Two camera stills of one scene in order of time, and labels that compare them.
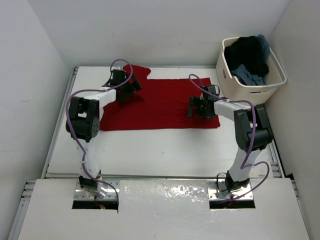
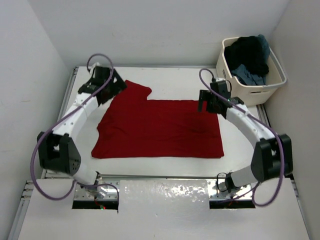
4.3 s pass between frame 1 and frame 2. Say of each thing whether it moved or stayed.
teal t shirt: stayed
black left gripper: moved
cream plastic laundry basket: stayed
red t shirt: moved
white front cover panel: stayed
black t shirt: stayed
